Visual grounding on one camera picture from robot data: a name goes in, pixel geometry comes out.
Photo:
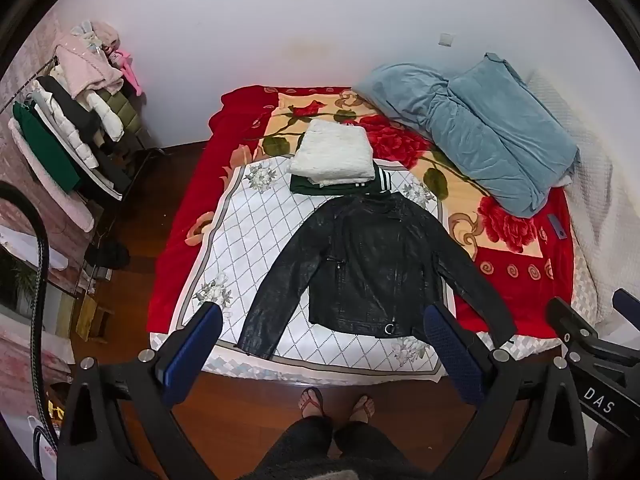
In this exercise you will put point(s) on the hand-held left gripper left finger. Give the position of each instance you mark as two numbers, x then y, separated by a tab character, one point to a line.
192	357

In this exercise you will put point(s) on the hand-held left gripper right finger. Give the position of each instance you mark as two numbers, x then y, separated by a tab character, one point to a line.
450	355

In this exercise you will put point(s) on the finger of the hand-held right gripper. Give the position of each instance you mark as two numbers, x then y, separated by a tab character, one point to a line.
629	304
570	322

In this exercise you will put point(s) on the black leather jacket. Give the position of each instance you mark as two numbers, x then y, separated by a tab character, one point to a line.
370	270

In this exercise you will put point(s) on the black metal clothes rack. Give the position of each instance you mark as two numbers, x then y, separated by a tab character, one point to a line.
137	160

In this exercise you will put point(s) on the pale checkered bed sheet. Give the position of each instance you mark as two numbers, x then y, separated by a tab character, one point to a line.
535	347

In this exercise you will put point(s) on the red floral blanket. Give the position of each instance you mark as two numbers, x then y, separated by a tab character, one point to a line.
520	260

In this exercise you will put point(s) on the small blue flat object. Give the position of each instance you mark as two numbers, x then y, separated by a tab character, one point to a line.
556	226

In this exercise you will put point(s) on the white textured bedspread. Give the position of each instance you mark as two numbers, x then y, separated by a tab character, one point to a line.
595	210

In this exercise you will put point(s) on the person's right foot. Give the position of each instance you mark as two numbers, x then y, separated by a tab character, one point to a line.
362	407

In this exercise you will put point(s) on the person's foot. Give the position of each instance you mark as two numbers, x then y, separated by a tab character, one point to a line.
362	407
310	402

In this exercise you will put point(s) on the small wooden stool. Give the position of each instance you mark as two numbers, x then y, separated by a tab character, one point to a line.
92	320

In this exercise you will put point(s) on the person's right leg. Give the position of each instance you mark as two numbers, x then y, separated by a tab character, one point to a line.
362	442

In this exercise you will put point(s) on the person's leg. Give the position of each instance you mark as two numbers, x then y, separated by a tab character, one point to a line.
362	442
300	442

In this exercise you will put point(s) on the person's left foot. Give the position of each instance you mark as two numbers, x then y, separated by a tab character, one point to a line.
310	402

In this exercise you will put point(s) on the dark shoes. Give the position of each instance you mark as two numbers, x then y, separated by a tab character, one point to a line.
109	255

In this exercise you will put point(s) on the white floral quilted mat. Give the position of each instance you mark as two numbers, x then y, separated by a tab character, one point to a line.
260	240

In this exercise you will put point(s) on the person's left leg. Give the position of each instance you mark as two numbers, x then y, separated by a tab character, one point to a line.
300	442

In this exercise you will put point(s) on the pale pink fleece coat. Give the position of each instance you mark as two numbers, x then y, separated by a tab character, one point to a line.
60	200

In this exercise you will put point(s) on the green folded garment white stripes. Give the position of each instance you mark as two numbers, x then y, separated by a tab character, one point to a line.
310	186

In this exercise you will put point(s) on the blue-grey duvet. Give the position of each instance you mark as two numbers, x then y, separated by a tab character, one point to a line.
475	125

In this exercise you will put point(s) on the white fluffy folded garment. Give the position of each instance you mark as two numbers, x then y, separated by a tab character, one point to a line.
332	152

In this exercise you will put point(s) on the green hanging garment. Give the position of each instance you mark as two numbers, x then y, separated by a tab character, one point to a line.
47	152

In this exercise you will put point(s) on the olive puffer jacket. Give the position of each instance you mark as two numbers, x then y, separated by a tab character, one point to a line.
122	110

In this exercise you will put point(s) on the white puffer jacket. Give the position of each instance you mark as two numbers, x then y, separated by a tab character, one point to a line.
67	127

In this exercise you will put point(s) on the black hanging garment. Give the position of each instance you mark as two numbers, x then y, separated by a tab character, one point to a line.
75	107

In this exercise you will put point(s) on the pink hanger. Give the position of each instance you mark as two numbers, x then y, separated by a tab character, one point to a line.
129	72

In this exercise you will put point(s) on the pink fluffy garment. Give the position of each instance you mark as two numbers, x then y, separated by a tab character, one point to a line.
87	67

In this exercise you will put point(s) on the white wall switch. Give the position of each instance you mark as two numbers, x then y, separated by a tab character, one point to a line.
445	39

